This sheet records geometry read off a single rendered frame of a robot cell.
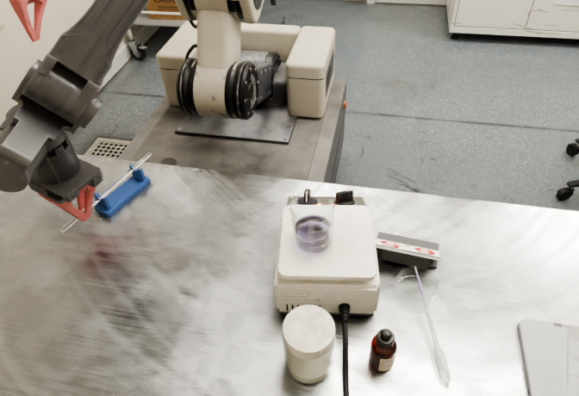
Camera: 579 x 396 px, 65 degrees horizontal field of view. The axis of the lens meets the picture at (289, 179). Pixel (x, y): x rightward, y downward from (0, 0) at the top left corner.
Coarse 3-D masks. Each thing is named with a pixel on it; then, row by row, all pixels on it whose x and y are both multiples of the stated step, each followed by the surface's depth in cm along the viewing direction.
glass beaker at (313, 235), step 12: (300, 192) 55; (312, 192) 56; (324, 192) 55; (288, 204) 54; (300, 204) 56; (312, 204) 57; (324, 204) 56; (300, 216) 52; (312, 216) 52; (324, 216) 52; (300, 228) 54; (312, 228) 53; (324, 228) 54; (300, 240) 55; (312, 240) 54; (324, 240) 55; (312, 252) 56; (324, 252) 57
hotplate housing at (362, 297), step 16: (288, 288) 56; (304, 288) 56; (320, 288) 56; (336, 288) 56; (352, 288) 55; (368, 288) 55; (288, 304) 58; (304, 304) 58; (320, 304) 58; (336, 304) 58; (352, 304) 57; (368, 304) 57
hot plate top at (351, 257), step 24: (288, 216) 62; (336, 216) 61; (360, 216) 61; (288, 240) 59; (336, 240) 58; (360, 240) 58; (288, 264) 56; (312, 264) 56; (336, 264) 55; (360, 264) 55
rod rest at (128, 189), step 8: (136, 168) 79; (136, 176) 80; (144, 176) 80; (128, 184) 79; (136, 184) 79; (144, 184) 80; (112, 192) 78; (120, 192) 78; (128, 192) 78; (136, 192) 79; (104, 200) 73; (112, 200) 77; (120, 200) 77; (128, 200) 78; (96, 208) 75; (104, 208) 75; (112, 208) 75
